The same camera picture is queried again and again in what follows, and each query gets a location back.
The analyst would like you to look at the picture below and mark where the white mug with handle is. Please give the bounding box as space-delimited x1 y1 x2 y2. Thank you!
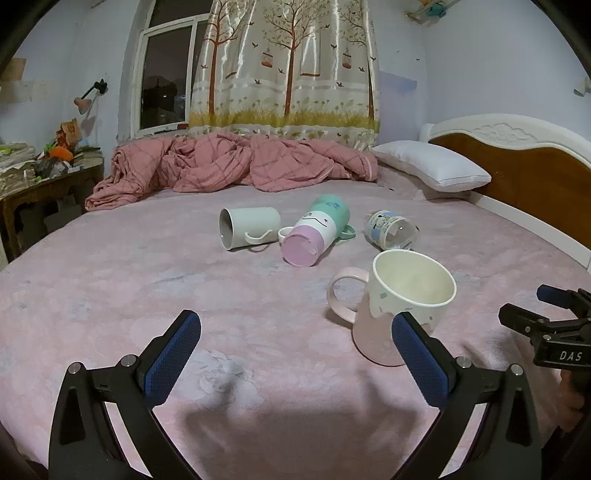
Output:
219 206 282 253

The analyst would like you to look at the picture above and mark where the clamp desk lamp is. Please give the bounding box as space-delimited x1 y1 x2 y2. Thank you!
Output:
74 79 109 116

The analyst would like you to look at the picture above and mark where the blue patterned small mug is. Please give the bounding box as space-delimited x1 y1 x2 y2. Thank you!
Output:
364 210 421 252

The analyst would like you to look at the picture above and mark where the pink bed sheet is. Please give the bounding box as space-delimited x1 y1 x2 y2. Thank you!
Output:
0 173 591 480

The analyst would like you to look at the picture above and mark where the pink checked quilt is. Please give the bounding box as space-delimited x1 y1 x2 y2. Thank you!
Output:
84 130 380 212

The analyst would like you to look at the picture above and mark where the wall mounted hanger rack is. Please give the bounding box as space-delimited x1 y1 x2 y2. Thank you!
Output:
405 0 463 25

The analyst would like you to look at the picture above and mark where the wooden side table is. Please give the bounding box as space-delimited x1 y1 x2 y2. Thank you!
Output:
0 159 105 265

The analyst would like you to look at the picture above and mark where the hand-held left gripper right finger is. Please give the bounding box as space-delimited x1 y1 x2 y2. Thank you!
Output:
392 311 543 480

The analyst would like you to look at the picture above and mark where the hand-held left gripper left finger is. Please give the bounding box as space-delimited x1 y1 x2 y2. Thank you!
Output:
48 310 202 480

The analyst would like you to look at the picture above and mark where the green and pink tumbler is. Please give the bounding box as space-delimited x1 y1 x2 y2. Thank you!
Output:
281 194 356 269

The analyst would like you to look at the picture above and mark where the tree print curtain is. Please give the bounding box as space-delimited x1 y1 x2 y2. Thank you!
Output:
188 0 382 151

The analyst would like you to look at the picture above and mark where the stack of papers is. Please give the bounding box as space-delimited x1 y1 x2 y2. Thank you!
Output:
0 143 40 185

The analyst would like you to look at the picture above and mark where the orange snack bag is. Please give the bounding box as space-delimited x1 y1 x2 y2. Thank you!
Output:
48 117 80 162

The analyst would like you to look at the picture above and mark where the pink mug with handle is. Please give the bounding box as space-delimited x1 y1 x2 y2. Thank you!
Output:
327 249 458 368

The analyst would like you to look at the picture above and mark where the white pillow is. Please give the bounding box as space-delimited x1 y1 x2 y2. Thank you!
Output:
372 141 493 193

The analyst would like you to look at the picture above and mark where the white and wooden headboard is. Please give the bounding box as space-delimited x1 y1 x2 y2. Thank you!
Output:
419 114 591 271

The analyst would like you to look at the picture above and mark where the white frame window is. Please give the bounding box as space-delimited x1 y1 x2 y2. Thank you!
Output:
131 0 214 138

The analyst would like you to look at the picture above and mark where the person's right hand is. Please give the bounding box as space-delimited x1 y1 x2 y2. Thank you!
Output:
555 368 583 432

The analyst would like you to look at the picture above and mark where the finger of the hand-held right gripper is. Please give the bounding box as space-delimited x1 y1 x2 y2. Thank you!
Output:
499 303 579 345
537 285 591 319

